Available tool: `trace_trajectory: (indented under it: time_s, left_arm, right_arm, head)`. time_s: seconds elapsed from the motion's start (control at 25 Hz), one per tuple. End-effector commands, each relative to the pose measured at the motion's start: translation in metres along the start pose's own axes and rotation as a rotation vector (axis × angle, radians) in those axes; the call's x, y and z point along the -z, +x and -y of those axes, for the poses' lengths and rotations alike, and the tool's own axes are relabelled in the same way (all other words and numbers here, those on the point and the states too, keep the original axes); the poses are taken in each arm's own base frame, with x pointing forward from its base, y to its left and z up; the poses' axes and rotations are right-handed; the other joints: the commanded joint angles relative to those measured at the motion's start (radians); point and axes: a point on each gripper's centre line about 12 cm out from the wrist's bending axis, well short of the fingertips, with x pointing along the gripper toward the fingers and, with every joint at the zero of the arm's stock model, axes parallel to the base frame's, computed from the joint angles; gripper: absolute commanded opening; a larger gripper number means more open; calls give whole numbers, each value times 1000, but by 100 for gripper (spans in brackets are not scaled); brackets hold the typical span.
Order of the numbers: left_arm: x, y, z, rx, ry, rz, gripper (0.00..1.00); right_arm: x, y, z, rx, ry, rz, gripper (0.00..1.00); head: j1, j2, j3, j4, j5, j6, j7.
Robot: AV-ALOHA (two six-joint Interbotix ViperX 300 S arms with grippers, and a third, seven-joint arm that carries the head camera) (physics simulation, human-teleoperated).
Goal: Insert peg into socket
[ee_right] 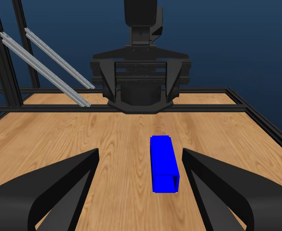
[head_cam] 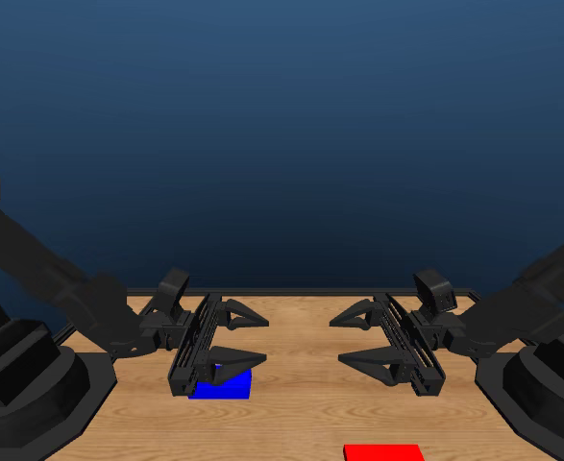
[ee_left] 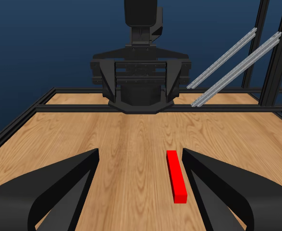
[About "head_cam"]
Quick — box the thin red peg bar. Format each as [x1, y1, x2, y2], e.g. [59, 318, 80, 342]
[342, 443, 428, 461]

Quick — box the blue hollow socket block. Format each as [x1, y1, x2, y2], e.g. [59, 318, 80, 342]
[187, 363, 254, 400]

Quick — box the black table frame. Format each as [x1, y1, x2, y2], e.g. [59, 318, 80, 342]
[53, 286, 540, 350]

